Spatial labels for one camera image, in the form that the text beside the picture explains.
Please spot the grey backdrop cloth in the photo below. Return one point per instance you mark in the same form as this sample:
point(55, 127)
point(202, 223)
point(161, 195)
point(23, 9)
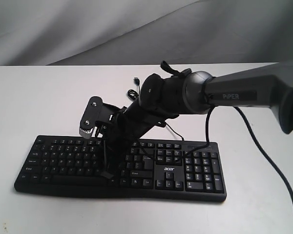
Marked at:
point(132, 32)

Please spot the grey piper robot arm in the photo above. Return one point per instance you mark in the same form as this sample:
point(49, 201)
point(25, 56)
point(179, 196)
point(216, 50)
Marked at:
point(192, 93)

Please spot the black acer keyboard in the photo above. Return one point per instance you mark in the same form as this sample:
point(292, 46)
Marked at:
point(70, 166)

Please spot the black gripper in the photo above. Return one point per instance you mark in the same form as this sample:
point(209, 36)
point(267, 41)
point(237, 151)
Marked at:
point(121, 128)

